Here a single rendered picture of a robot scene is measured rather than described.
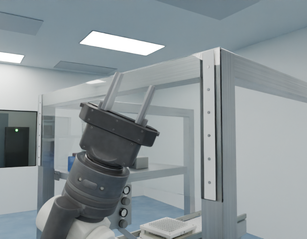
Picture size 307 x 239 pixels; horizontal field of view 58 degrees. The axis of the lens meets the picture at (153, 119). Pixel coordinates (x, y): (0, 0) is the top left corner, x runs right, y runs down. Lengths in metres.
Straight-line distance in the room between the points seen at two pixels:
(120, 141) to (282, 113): 3.88
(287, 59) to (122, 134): 3.96
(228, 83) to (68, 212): 0.44
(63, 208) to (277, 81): 0.72
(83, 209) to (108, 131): 0.12
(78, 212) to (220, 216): 0.34
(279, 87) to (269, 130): 3.40
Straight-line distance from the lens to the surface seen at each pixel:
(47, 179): 1.43
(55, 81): 6.30
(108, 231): 0.46
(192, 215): 2.17
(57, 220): 0.42
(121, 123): 0.40
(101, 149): 0.41
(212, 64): 0.65
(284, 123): 4.20
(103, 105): 0.41
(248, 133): 4.54
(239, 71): 0.72
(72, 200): 0.43
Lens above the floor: 1.50
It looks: 3 degrees up
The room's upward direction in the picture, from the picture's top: straight up
